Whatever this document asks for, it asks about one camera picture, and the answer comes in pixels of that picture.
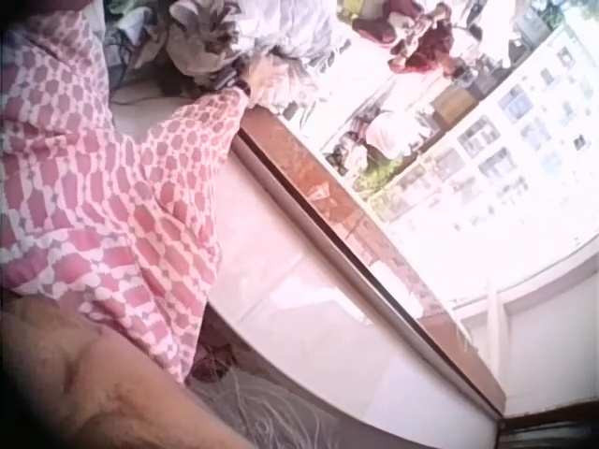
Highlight person's right hand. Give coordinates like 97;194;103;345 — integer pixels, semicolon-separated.
246;59;292;111

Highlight white grey patterned cloth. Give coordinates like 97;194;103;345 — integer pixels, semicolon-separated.
166;0;341;93

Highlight black wrist band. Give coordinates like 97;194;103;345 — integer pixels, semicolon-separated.
218;69;253;98

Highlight brown wooden window sill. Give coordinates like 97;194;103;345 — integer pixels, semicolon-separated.
237;109;507;415

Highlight green plants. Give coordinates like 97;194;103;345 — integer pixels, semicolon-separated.
355;156;406;196

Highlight heap of red clothes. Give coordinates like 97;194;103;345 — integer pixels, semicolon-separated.
348;0;472;76

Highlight brown box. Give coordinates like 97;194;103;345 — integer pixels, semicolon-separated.
429;85;479;126

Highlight white apartment building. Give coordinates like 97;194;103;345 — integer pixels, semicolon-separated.
369;21;599;296

